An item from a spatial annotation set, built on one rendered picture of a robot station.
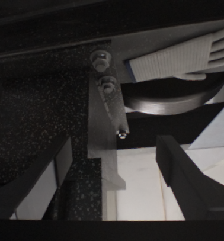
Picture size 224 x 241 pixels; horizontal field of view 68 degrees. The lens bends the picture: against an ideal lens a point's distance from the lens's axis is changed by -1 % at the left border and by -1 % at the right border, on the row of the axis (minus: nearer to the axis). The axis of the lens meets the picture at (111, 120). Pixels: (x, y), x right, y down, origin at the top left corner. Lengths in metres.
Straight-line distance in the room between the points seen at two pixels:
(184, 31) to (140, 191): 3.35
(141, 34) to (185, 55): 0.10
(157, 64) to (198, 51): 0.08
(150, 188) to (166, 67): 3.27
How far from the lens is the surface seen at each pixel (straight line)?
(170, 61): 0.39
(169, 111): 0.70
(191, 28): 0.37
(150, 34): 0.35
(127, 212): 3.59
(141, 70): 0.40
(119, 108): 0.53
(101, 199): 0.26
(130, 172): 3.61
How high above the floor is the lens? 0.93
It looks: 25 degrees down
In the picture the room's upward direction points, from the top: 178 degrees clockwise
